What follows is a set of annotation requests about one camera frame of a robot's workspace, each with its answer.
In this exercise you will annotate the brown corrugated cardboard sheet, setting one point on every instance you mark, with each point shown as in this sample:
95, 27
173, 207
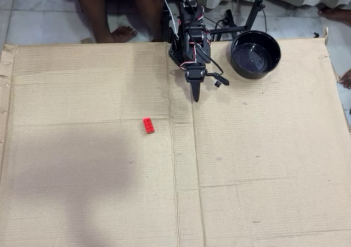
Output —
82, 93

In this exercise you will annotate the black round bowl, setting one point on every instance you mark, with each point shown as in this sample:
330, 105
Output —
256, 58

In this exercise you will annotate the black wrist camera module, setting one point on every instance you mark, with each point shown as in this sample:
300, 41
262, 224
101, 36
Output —
220, 80

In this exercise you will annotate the red lego block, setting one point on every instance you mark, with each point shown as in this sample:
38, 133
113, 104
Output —
148, 125

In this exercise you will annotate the black vertical post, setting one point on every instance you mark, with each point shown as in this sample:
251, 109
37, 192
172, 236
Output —
165, 25

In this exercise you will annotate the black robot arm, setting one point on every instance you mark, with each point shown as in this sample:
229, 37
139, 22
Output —
189, 47

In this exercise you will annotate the black tripod stand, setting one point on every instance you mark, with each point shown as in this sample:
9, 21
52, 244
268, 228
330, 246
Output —
259, 2

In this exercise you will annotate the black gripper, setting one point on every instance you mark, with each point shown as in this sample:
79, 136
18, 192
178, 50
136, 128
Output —
194, 75

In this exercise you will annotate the small wooden piece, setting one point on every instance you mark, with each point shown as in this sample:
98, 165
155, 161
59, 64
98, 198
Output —
86, 40

